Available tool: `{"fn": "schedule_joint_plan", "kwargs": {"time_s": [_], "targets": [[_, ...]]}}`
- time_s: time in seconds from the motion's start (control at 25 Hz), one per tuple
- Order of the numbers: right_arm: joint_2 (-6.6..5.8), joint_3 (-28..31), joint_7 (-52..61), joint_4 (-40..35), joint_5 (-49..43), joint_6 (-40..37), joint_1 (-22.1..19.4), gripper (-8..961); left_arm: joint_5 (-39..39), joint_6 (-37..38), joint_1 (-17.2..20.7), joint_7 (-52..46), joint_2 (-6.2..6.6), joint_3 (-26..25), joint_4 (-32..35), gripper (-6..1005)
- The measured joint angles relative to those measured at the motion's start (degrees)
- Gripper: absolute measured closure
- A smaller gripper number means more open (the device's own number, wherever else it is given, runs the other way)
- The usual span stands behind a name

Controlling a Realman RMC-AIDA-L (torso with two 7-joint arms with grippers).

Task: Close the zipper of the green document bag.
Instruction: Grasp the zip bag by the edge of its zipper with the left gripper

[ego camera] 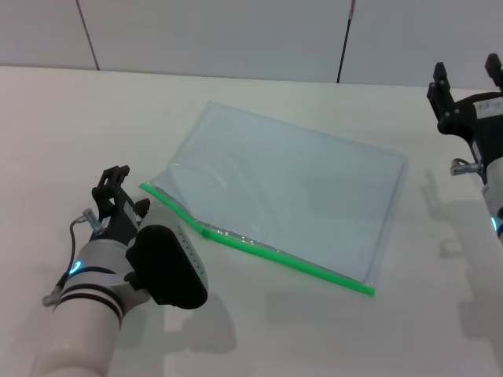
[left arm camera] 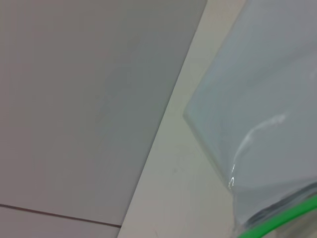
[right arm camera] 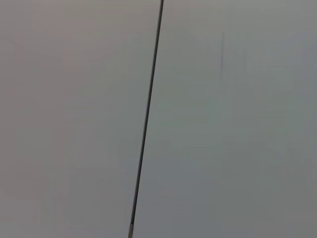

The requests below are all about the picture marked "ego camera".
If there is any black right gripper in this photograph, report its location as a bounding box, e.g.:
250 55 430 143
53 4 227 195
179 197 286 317
427 53 503 185

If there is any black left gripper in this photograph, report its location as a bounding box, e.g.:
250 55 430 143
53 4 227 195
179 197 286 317
89 165 152 249

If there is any clear green-zip document bag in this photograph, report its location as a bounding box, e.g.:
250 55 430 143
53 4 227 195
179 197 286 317
138 101 407 299

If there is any thin black background pole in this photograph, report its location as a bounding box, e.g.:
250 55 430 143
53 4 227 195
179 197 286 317
336 0 357 84

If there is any grey left gripper cable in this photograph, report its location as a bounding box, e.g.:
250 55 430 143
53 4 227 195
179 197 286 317
42 210 104 308

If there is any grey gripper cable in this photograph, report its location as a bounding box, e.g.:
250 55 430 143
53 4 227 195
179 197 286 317
449 157 485 177
42 210 104 308

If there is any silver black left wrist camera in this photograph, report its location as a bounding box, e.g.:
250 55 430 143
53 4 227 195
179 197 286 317
123 206 210 312

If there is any grey right gripper cable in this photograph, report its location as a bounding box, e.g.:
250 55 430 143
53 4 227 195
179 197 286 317
449 157 485 177

